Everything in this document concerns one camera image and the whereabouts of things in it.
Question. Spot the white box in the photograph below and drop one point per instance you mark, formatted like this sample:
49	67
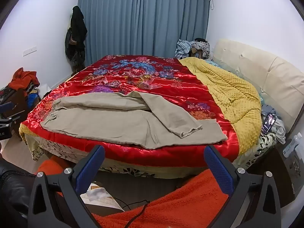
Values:
45	89

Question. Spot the brown cabinet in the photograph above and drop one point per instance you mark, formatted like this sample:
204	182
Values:
20	102

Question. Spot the white bottle on nightstand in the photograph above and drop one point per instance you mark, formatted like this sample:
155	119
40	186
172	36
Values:
288	148

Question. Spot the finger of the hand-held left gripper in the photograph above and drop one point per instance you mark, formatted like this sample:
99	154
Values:
6	106

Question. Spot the black hanging coat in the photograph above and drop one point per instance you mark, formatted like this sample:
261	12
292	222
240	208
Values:
77	35

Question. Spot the blue bag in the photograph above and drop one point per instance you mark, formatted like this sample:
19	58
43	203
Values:
32	101

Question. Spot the orange fleece cloth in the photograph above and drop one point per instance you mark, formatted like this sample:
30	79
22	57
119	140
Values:
180	206

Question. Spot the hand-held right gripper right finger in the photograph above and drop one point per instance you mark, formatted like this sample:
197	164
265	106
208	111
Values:
218	168

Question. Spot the grey clothes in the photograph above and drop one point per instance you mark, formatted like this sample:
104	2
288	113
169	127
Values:
279	125

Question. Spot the floral bed sheet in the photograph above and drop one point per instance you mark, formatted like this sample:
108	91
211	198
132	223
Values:
263	144

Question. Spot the beige pants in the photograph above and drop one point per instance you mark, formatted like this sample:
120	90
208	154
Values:
114	121

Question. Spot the dark nightstand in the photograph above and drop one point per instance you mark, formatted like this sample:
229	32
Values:
293	168

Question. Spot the red floral satin quilt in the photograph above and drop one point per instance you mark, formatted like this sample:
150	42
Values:
166	83

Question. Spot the cream padded headboard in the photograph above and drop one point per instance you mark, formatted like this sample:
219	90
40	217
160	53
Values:
268	76

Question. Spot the person's black leather jacket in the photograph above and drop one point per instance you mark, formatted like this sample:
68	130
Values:
14	190

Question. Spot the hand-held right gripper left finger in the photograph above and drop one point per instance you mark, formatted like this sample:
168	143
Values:
91	168

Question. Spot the white wall switch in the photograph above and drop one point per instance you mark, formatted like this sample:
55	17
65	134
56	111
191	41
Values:
29	50

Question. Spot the yellow dotted blanket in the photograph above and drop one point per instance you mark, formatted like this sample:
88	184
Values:
232	92

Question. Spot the black smartphone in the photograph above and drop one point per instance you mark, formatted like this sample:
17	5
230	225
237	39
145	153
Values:
268	124

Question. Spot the white paper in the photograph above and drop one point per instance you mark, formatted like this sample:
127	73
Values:
97	192

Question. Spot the blue curtain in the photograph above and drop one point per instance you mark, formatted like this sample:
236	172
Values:
142	19

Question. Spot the striped clothes pile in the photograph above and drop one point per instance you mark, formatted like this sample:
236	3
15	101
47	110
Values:
192	47

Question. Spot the orange garment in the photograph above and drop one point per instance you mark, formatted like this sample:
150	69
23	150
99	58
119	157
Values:
25	77

